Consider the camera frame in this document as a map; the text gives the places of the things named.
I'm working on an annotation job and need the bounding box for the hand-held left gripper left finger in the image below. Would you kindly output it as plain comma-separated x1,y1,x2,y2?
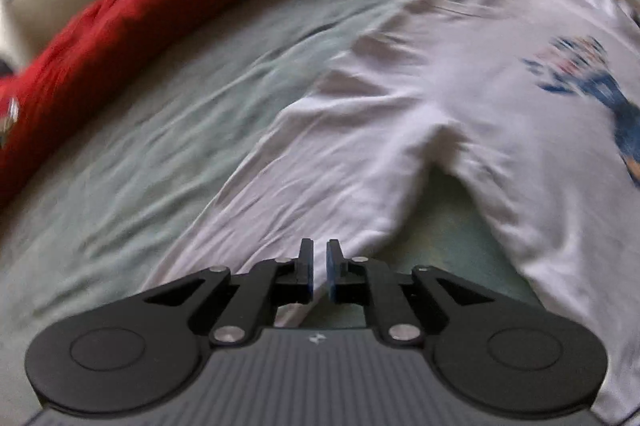
144,238,315,348

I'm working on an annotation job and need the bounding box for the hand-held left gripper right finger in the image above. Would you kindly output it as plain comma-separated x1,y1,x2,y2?
326,238,494,348

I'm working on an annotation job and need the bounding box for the white printed t-shirt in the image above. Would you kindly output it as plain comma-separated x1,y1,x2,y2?
145,0,640,426

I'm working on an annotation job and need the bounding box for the red duvet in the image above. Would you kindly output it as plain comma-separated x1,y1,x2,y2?
0,0,507,207

